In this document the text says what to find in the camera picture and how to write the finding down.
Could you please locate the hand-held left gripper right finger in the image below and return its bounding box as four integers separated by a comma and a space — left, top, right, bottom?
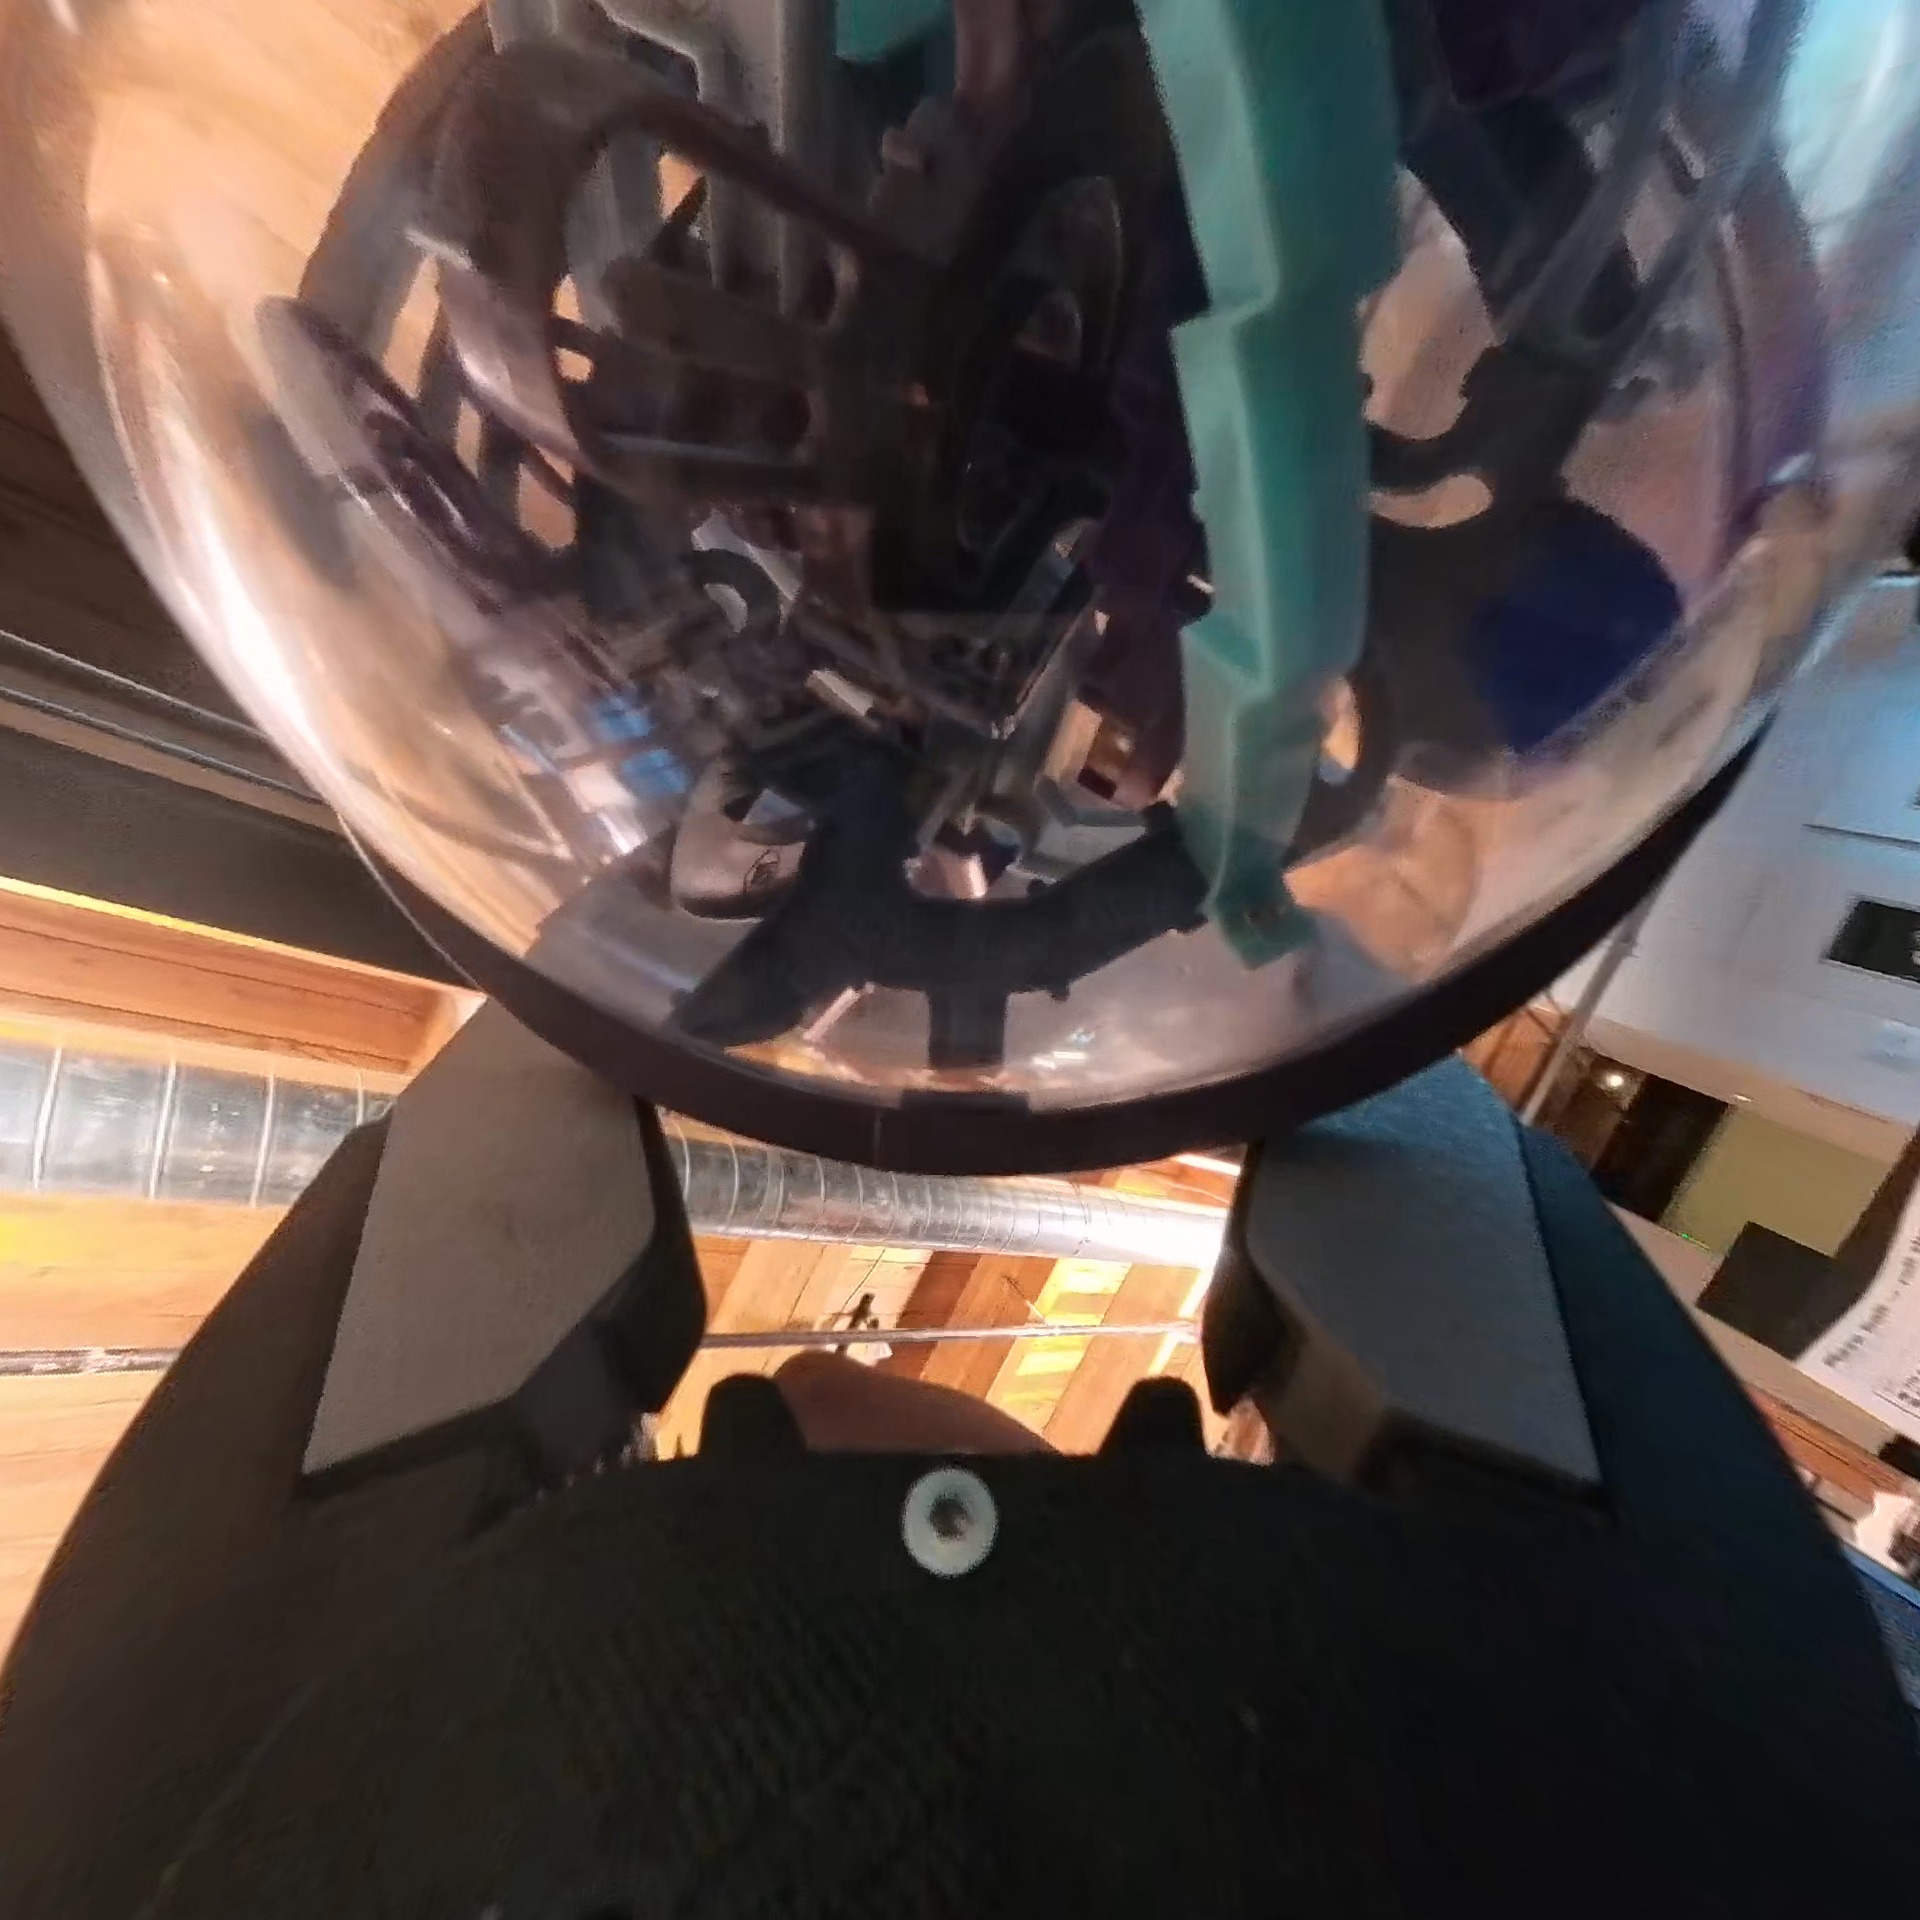
1199, 1056, 1603, 1488

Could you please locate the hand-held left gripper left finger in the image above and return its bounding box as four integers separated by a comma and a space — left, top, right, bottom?
299, 997, 710, 1480

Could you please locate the clear maze ball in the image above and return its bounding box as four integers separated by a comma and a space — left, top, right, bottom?
0, 0, 1920, 1177

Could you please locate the thin metal rod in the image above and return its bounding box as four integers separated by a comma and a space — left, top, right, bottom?
0, 1314, 1212, 1376

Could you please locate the white printed paper sheet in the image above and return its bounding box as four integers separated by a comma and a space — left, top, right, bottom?
1794, 1185, 1920, 1454

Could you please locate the dark metal beam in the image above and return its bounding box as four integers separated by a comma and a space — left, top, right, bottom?
0, 630, 469, 993

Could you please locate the silver ventilation duct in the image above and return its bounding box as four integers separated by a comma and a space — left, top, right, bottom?
0, 1034, 1229, 1273

